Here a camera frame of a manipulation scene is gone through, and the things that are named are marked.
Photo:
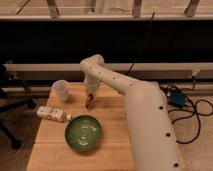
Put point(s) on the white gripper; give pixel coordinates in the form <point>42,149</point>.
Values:
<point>91,91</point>

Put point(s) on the red pepper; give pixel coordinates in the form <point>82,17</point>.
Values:
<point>90,101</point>

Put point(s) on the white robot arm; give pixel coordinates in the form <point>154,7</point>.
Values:
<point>151,133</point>

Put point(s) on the translucent plastic cup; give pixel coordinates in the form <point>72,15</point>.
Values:
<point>61,88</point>

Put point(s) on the green bowl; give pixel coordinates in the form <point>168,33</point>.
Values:
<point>83,133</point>

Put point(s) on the plastic bottle with label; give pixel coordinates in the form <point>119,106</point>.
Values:
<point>52,113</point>

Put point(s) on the black office chair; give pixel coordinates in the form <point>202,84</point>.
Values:
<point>4,78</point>

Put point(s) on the blue power adapter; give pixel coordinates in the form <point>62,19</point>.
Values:
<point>177,99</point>

